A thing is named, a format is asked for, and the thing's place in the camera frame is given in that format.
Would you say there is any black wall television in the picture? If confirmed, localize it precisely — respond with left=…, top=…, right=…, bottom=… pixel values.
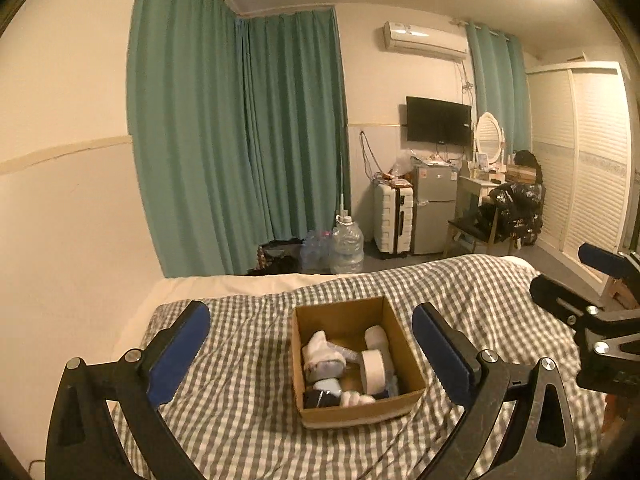
left=406, top=96, right=472, bottom=146

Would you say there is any white louvred wardrobe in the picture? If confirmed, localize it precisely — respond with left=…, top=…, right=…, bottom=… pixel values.
left=527, top=62, right=634, bottom=294

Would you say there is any white oval mirror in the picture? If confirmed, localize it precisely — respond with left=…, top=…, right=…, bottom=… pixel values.
left=474, top=112, right=504, bottom=165

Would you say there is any green curtain right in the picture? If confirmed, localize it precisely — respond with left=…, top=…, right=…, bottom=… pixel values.
left=465, top=22, right=532, bottom=154

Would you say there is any white suitcase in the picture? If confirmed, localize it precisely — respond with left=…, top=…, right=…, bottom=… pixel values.
left=373, top=183, right=413, bottom=256

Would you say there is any large water bottle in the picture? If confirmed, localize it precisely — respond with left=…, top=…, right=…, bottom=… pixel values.
left=329, top=211, right=364, bottom=274

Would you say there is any white hair dryer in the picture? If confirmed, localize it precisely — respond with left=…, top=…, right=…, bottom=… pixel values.
left=304, top=342, right=359, bottom=384

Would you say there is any green curtain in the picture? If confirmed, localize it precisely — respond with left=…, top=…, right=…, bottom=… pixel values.
left=127, top=0, right=349, bottom=278
left=465, top=22, right=532, bottom=154

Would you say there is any silver mini fridge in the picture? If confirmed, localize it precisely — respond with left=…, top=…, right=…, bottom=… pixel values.
left=412, top=165, right=458, bottom=255

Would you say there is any green curtain left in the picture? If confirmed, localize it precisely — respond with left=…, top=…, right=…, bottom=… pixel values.
left=127, top=0, right=349, bottom=278

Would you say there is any wooden dressing table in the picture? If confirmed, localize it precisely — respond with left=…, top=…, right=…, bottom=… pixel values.
left=444, top=169, right=537, bottom=259

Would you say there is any brown cardboard box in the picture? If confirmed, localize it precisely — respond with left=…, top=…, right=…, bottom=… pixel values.
left=291, top=296, right=425, bottom=430

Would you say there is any black bag on chair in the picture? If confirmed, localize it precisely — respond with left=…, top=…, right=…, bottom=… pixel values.
left=474, top=151, right=546, bottom=246

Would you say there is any white knit glove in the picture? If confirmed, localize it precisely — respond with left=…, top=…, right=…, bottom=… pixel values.
left=340, top=390, right=376, bottom=408

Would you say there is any grey checkered bed cover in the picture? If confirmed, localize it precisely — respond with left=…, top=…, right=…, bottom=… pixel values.
left=104, top=252, right=610, bottom=480

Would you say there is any white earbuds case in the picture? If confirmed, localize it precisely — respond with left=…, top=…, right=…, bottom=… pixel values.
left=312, top=378, right=342, bottom=396

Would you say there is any white air conditioner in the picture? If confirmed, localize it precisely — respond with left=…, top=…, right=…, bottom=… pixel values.
left=383, top=22, right=469, bottom=61

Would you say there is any white folded sock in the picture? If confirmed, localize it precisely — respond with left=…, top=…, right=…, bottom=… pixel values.
left=302, top=330, right=333, bottom=368

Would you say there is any white tape roll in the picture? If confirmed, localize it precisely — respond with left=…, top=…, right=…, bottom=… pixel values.
left=359, top=349, right=386, bottom=396

